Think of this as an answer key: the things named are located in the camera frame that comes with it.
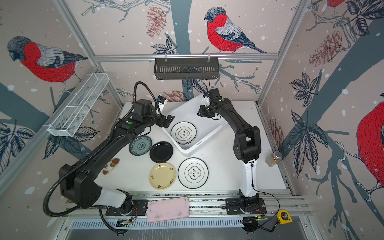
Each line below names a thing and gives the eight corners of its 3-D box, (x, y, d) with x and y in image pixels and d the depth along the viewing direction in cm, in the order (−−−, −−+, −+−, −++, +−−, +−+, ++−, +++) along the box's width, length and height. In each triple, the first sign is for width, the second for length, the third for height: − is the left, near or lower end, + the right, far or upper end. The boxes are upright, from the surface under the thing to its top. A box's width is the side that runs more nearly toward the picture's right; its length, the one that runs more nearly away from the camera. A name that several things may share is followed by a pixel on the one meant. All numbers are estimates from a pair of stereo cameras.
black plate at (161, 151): (148, 162, 91) (147, 161, 89) (152, 142, 100) (151, 141, 98) (171, 162, 91) (171, 161, 89) (174, 142, 100) (173, 141, 98)
